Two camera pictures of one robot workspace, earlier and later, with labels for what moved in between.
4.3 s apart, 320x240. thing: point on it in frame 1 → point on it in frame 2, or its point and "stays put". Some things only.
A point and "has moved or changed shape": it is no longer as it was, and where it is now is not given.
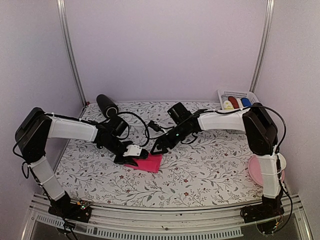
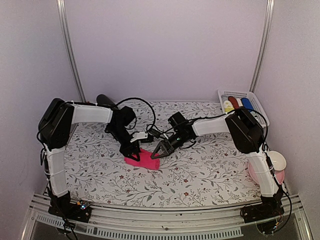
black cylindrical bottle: [109, 108] stays put
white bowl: [283, 161] stays put
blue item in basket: [246, 102] stays put
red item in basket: [234, 102] stays put
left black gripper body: [112, 145] → [118, 132]
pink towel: [152, 163] has moved or changed shape
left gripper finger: [119, 158] → [132, 150]
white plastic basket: [237, 94] stays put
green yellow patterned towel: [228, 106] stays put
